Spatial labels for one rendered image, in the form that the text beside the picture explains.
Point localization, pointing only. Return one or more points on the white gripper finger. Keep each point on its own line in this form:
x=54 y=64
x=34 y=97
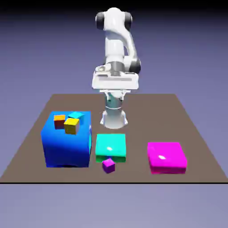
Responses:
x=108 y=96
x=122 y=96

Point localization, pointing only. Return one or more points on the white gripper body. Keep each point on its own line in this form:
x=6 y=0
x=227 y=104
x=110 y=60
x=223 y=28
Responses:
x=115 y=82

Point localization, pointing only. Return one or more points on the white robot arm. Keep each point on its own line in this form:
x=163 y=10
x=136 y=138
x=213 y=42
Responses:
x=114 y=46

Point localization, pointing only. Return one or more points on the small cyan cube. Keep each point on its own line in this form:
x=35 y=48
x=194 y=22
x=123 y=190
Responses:
x=76 y=115

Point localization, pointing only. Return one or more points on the small yellow cube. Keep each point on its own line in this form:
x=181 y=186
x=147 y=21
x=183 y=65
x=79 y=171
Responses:
x=71 y=126

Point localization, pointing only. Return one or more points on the small orange cube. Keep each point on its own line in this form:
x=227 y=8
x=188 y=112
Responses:
x=59 y=121

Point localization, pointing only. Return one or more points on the small purple cube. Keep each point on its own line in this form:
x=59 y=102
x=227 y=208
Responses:
x=108 y=165

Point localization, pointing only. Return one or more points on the large turquoise box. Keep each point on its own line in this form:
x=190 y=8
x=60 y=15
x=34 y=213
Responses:
x=110 y=145

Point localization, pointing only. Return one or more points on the large blue box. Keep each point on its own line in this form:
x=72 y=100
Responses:
x=66 y=144

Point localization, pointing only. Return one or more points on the large magenta box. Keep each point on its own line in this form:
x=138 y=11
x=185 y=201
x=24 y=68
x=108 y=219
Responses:
x=166 y=157

